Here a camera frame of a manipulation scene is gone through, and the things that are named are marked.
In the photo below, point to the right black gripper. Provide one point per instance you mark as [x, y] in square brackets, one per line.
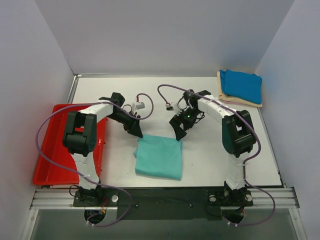
[182, 123]

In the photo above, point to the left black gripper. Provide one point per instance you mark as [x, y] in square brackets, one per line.
[130, 123]

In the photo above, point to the teal t shirt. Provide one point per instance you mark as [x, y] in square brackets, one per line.
[159, 157]

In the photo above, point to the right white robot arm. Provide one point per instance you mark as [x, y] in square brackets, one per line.
[237, 137]

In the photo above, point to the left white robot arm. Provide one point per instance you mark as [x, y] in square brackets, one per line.
[81, 136]

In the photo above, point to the folded beige t shirt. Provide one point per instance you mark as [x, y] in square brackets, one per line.
[225, 97]

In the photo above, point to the folded pink t shirt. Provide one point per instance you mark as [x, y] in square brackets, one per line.
[232, 103]

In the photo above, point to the folded blue t shirt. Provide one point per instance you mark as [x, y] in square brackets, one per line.
[245, 86]

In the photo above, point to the red plastic bin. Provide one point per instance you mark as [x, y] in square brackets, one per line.
[47, 173]

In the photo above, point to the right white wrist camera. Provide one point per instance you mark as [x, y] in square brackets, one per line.
[169, 106]

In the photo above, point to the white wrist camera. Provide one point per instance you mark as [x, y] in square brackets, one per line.
[169, 106]
[138, 105]

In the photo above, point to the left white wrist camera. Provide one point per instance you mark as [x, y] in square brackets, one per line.
[138, 105]

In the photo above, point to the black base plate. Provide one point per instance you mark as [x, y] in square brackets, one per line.
[167, 203]

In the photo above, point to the aluminium frame rail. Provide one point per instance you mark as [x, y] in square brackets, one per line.
[60, 199]

